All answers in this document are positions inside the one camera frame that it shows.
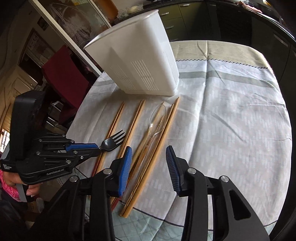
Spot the black plastic fork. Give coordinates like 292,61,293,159
99,130,125,152

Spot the wooden chopstick eight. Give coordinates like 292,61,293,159
122,96,181,219

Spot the wooden chopstick six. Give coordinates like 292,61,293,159
127,113,166,202

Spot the wooden chopstick seven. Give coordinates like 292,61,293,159
120,98,180,218

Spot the wooden chopstick three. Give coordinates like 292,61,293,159
115,99,144,160

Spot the wooden chopstick two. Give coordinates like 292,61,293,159
96,102,126,174

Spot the wooden chopstick five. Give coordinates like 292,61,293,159
125,101,165,183

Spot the clear plastic spoon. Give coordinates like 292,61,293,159
129,103,167,176

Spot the person's left hand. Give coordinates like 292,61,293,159
1,170,41,202

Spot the red chair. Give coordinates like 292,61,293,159
42,45,90,109

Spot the grey white tablecloth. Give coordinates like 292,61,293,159
67,41,292,232

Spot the white plastic utensil holder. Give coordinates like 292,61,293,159
84,9,179,96

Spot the glass sliding door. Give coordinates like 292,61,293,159
30,0,111,76

